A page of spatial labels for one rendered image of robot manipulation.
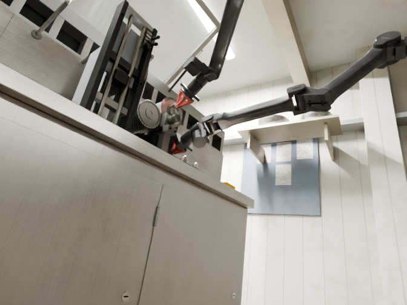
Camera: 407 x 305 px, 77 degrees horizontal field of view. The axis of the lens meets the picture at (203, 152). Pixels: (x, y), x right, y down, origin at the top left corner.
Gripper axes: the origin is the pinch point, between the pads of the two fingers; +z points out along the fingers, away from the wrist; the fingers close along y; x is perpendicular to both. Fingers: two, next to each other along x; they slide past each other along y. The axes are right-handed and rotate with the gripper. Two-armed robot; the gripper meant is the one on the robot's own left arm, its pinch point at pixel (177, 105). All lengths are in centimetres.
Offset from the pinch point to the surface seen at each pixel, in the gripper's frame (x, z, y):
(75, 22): 50, 7, -42
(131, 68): -9.3, -2.3, -31.5
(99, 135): -46, 8, -42
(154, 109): -1.7, 7.4, -9.1
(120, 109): -22.3, 8.2, -31.1
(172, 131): -13.1, 7.6, -2.0
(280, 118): 106, -44, 199
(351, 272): -57, 19, 266
